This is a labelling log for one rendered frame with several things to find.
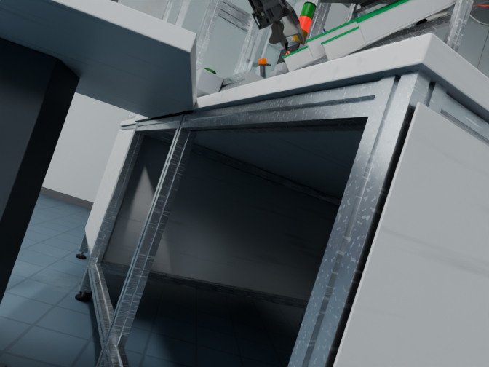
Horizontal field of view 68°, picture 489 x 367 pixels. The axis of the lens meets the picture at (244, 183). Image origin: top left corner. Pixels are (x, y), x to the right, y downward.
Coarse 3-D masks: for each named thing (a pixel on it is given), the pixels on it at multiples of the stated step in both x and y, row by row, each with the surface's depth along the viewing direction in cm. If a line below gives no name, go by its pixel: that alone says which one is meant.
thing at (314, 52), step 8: (400, 0) 82; (344, 24) 78; (352, 24) 79; (328, 32) 78; (336, 32) 78; (312, 40) 77; (320, 40) 77; (304, 48) 90; (312, 48) 77; (320, 48) 77; (288, 56) 89; (296, 56) 89; (304, 56) 90; (312, 56) 77; (320, 56) 77; (288, 64) 89; (296, 64) 89; (304, 64) 81
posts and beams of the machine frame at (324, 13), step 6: (324, 6) 207; (330, 6) 209; (324, 12) 207; (324, 18) 208; (318, 24) 207; (324, 24) 208; (414, 24) 219; (318, 30) 207; (414, 36) 216; (306, 66) 207
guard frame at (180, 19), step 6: (168, 0) 223; (186, 0) 177; (168, 6) 221; (180, 6) 178; (186, 6) 176; (348, 6) 221; (180, 12) 176; (360, 12) 224; (366, 12) 226; (162, 18) 221; (180, 18) 176; (180, 24) 176
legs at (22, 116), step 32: (0, 64) 81; (32, 64) 82; (64, 64) 86; (0, 96) 81; (32, 96) 82; (64, 96) 92; (0, 128) 81; (32, 128) 82; (0, 160) 81; (32, 160) 86; (0, 192) 81; (32, 192) 92; (0, 224) 82; (0, 256) 87; (0, 288) 93
